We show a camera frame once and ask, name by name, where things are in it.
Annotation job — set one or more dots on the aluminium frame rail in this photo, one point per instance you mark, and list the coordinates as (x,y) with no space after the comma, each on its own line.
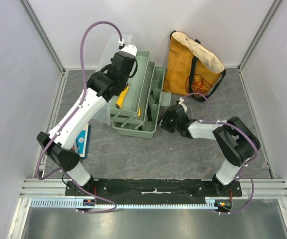
(54,188)

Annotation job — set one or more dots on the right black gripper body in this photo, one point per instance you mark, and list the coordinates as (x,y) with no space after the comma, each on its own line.
(165,119)

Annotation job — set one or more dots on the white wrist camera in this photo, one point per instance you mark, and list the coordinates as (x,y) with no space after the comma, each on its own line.
(127,47)
(180,101)

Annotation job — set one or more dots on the green plastic tool box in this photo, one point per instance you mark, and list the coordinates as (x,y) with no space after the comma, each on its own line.
(125,121)

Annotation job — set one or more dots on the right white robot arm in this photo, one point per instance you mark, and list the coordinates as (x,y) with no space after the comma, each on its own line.
(237,143)

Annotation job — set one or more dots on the blue white box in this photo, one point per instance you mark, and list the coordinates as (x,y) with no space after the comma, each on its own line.
(82,142)

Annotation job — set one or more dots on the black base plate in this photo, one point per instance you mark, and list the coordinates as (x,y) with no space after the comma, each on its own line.
(154,192)

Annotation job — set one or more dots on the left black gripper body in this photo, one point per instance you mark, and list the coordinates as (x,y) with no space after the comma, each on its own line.
(125,82)

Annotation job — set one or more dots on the blue cable duct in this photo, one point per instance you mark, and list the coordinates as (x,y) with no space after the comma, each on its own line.
(93,204)

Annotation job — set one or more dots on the black rubber mallet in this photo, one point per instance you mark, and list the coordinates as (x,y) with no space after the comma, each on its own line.
(153,105)

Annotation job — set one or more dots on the yellow tote bag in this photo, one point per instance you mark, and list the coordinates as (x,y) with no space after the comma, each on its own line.
(192,69)

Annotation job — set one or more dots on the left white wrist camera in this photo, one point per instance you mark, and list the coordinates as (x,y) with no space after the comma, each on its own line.
(127,47)

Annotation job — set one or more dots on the yellow utility knife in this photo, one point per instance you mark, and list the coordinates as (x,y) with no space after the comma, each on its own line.
(120,100)

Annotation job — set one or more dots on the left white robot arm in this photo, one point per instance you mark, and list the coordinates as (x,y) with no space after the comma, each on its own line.
(100,88)

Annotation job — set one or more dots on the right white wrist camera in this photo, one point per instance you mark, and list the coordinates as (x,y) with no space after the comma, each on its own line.
(180,101)

